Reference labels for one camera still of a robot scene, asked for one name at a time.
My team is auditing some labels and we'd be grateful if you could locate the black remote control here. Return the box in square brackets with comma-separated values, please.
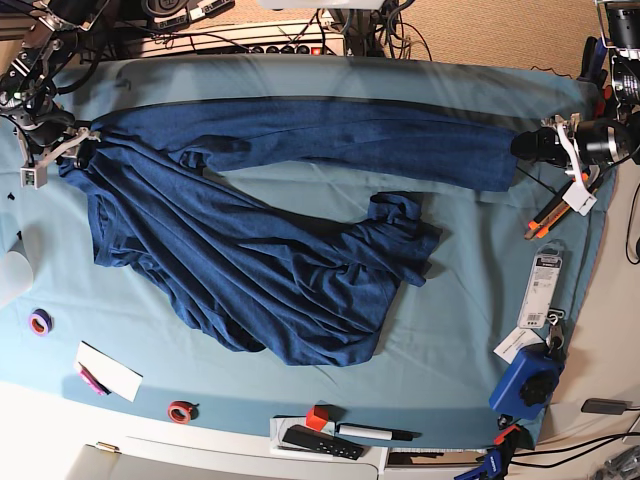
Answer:
[283, 425, 365, 460]

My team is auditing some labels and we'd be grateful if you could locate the red tape roll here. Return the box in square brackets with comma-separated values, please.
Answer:
[167, 401, 199, 425]

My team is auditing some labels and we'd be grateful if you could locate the white label card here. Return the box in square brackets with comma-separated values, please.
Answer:
[493, 327, 543, 364]

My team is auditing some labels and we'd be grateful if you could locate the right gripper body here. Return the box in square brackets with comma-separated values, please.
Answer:
[14, 127, 100, 174]

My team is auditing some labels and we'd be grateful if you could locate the orange black utility knife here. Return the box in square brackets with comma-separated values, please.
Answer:
[524, 172, 603, 240]

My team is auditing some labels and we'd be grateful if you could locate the packaged tool blister pack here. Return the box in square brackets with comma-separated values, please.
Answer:
[517, 241, 564, 329]

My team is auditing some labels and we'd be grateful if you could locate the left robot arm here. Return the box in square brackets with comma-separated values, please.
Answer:
[511, 1, 639, 216]

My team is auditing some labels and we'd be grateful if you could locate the dark blue t-shirt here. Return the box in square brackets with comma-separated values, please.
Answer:
[59, 98, 517, 367]

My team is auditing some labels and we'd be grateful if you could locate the blue spring clamp top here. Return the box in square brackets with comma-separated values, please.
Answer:
[578, 36, 607, 84]

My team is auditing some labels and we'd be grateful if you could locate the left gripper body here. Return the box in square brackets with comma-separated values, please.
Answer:
[542, 113, 600, 187]

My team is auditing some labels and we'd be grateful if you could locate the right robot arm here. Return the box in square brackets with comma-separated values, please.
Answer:
[1, 1, 118, 189]

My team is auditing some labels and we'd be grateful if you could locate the blue box with knob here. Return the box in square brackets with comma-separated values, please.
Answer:
[489, 345, 566, 420]

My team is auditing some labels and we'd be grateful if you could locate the orange black clamp top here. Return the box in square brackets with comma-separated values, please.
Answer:
[593, 84, 618, 120]

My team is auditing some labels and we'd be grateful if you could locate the red cube block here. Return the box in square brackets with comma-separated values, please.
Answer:
[305, 405, 330, 432]

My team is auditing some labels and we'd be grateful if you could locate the light blue table cloth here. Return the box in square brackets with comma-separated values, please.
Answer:
[1, 55, 598, 448]

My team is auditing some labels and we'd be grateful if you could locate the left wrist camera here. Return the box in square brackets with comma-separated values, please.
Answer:
[562, 181, 597, 216]

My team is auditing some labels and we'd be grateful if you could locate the white paper card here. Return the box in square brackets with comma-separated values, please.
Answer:
[74, 342, 143, 402]

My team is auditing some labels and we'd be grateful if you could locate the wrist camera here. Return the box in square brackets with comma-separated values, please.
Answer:
[562, 181, 597, 216]
[20, 167, 48, 189]

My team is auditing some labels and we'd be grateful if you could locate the pink marker pen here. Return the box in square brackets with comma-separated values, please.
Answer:
[77, 363, 111, 396]

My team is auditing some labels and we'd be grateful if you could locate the white translucent cup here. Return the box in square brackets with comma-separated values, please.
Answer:
[0, 251, 34, 308]

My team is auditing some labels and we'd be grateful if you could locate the black phone device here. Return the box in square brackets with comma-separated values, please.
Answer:
[581, 398, 628, 416]

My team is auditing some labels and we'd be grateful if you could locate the orange clamp bottom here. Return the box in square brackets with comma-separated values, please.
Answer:
[493, 424, 522, 446]

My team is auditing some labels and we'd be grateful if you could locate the white marker pen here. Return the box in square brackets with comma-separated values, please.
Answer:
[336, 423, 420, 442]

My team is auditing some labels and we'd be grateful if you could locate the power strip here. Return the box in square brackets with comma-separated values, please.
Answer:
[121, 20, 346, 58]

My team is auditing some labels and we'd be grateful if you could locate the blue spring clamp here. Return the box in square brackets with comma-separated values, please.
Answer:
[454, 449, 512, 480]
[578, 36, 607, 84]

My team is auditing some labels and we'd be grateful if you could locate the blue spring clamp bottom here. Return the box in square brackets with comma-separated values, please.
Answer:
[454, 449, 512, 480]

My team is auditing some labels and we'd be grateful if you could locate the purple tape roll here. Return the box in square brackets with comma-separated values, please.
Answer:
[29, 309, 53, 336]

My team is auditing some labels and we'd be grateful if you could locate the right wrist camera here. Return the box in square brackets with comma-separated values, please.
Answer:
[20, 167, 48, 189]

